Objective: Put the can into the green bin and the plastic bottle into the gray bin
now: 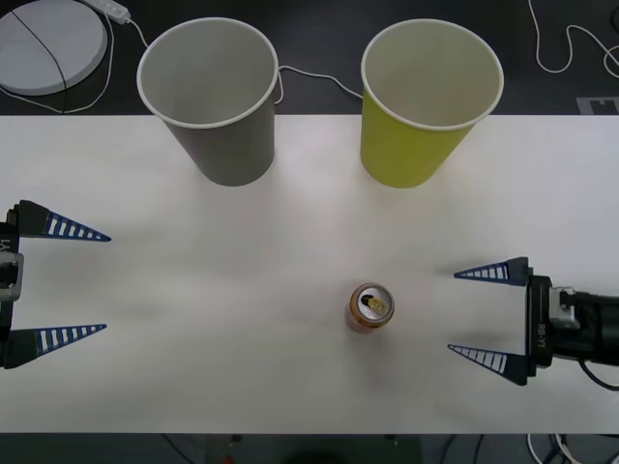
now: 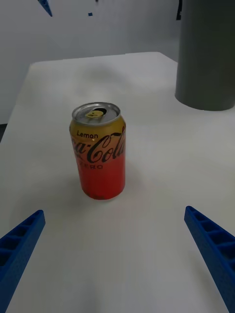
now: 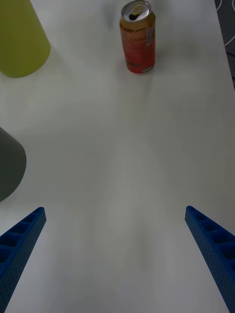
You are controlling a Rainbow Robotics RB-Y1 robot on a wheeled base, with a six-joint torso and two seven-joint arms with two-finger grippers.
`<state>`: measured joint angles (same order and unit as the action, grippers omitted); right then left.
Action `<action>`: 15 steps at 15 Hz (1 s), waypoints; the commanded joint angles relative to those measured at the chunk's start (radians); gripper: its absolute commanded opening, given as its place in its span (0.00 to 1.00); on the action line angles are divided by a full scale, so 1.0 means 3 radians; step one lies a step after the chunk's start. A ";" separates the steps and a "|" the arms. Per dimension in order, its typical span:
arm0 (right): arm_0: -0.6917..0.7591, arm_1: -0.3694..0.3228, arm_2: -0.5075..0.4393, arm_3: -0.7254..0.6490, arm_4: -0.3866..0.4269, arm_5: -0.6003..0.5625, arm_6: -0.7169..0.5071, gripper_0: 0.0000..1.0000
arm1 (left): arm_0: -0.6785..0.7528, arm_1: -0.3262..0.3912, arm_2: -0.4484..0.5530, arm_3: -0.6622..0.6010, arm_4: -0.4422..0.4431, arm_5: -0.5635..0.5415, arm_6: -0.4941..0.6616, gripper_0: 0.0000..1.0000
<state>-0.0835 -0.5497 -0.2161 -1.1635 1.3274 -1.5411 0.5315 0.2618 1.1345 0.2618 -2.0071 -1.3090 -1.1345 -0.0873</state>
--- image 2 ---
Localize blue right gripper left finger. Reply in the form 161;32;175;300
0;209;46;313

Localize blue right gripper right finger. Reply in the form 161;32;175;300
184;205;235;313

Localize red and yellow drink can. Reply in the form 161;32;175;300
69;102;127;201

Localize grey plastic waste bin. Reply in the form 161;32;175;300
174;0;235;112

